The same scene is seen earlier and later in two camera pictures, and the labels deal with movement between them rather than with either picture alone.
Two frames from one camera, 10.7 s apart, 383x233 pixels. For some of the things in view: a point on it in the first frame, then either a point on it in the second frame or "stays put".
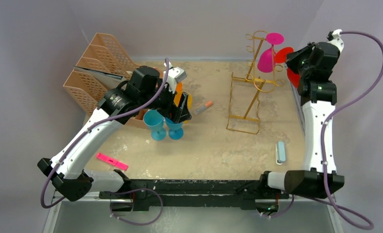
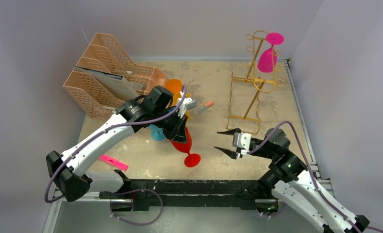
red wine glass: (280, 57) → (192, 159)
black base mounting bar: (213, 195) stays put
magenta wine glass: (267, 59) stays put
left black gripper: (174, 113) → (180, 135)
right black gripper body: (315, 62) → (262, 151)
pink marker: (111, 161) stays put
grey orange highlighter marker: (207, 105) stays put
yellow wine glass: (177, 98) stays put
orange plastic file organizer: (86, 91) stays put
